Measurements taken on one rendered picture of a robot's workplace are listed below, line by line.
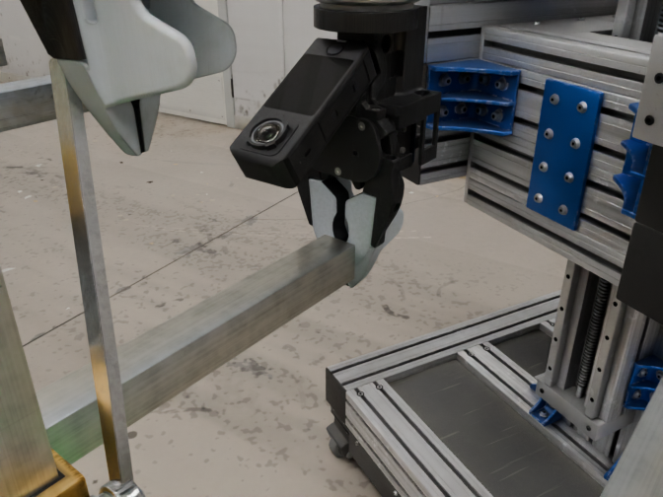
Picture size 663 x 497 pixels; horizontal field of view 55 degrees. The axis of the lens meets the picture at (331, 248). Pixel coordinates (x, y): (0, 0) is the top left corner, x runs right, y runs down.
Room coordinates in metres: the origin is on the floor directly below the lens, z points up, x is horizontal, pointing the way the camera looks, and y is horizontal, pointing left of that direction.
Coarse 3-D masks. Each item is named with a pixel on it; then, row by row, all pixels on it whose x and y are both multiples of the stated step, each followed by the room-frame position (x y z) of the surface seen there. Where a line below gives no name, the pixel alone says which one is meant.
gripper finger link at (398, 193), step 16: (384, 160) 0.41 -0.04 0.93; (400, 160) 0.41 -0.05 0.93; (384, 176) 0.41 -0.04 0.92; (400, 176) 0.42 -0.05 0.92; (368, 192) 0.42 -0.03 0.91; (384, 192) 0.41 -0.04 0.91; (400, 192) 0.41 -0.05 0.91; (384, 208) 0.41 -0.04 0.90; (384, 224) 0.41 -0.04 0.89; (384, 240) 0.42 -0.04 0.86
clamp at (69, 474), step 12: (60, 456) 0.20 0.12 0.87; (60, 468) 0.19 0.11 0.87; (72, 468) 0.19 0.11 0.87; (60, 480) 0.19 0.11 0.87; (72, 480) 0.19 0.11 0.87; (84, 480) 0.19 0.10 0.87; (36, 492) 0.18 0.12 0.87; (48, 492) 0.18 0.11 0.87; (60, 492) 0.18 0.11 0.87; (72, 492) 0.19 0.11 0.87; (84, 492) 0.19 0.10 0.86
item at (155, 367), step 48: (336, 240) 0.43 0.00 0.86; (240, 288) 0.36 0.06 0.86; (288, 288) 0.36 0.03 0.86; (336, 288) 0.41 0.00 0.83; (144, 336) 0.30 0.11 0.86; (192, 336) 0.30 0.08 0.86; (240, 336) 0.33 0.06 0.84; (144, 384) 0.27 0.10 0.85; (192, 384) 0.30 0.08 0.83; (48, 432) 0.23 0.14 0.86; (96, 432) 0.25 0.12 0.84
